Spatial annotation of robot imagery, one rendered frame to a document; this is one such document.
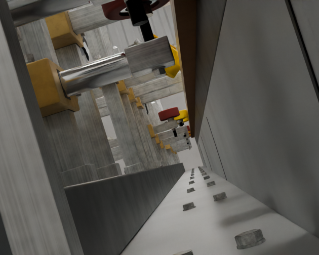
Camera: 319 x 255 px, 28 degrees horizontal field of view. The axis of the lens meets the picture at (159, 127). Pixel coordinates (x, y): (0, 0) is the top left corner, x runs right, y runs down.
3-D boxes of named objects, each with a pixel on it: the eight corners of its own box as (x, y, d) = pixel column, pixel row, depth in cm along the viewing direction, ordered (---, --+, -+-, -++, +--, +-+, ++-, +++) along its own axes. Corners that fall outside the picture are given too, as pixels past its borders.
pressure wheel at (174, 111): (165, 139, 242) (156, 111, 243) (166, 140, 250) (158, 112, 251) (186, 133, 242) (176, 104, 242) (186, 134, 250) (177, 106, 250)
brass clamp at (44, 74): (10, 118, 67) (-3, 72, 67) (41, 125, 80) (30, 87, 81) (66, 100, 67) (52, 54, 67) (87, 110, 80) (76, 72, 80)
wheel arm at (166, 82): (40, 127, 196) (37, 116, 197) (43, 127, 200) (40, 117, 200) (194, 77, 195) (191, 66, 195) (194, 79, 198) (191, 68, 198)
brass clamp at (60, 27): (34, 44, 93) (24, 11, 93) (54, 58, 106) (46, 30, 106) (74, 31, 92) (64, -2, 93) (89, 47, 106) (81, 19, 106)
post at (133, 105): (152, 193, 198) (106, 48, 201) (152, 193, 201) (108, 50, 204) (162, 190, 197) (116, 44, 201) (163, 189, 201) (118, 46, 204)
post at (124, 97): (138, 176, 173) (87, 11, 176) (140, 176, 177) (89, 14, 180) (151, 172, 173) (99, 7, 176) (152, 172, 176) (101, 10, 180)
